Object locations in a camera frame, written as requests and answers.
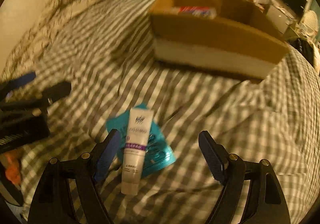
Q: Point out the black bag on chair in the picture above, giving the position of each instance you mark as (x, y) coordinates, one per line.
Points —
(304, 47)

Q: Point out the white purple cream tube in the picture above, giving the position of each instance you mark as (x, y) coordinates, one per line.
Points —
(138, 132)

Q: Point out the teal plastic packet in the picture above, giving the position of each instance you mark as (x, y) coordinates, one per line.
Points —
(158, 153)

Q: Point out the brown cardboard box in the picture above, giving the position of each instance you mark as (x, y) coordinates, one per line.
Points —
(241, 41)

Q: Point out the plastic bottle red blue label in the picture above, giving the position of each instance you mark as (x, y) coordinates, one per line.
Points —
(197, 11)

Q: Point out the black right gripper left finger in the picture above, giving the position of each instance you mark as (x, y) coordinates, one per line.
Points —
(52, 201)

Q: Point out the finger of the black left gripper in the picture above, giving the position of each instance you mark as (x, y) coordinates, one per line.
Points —
(10, 85)
(56, 92)

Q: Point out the grey cabinet under television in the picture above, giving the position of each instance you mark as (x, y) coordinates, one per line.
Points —
(282, 21)

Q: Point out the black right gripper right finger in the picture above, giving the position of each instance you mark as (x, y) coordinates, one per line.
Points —
(265, 201)

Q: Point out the grey checkered duvet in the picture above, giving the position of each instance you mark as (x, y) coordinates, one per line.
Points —
(106, 53)

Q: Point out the white oval vanity mirror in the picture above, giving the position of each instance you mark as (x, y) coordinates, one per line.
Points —
(309, 23)

